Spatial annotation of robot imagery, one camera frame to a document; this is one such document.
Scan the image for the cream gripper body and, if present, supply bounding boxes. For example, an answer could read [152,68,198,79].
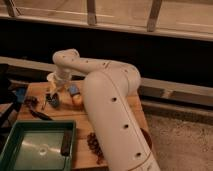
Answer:
[50,79,67,95]

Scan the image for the small metal cup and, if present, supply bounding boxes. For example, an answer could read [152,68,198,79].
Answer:
[46,93,59,103]

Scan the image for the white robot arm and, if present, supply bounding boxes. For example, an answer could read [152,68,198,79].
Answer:
[50,49,161,171]

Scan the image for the white paper cup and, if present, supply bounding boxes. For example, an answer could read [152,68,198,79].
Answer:
[47,73,55,88]

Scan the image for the wooden table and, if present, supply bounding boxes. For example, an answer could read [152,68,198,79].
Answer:
[16,77,158,170]

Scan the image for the yellow apple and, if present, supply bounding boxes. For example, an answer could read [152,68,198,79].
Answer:
[72,95,83,107]

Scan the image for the dark small object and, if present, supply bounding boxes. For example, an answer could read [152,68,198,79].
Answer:
[24,96,38,108]

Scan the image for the blue object at left edge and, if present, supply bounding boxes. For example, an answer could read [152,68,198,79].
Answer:
[15,88,26,103]

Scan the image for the green plastic bin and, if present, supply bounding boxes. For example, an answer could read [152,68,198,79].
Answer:
[0,120,76,171]

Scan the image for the black brush on bin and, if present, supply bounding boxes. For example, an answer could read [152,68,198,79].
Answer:
[61,130,72,156]

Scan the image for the bunch of dark grapes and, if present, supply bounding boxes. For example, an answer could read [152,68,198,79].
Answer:
[87,132,104,164]

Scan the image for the red bowl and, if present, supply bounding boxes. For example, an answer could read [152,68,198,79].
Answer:
[141,128,152,150]

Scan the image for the black handled tool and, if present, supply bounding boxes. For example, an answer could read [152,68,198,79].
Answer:
[30,109,52,120]

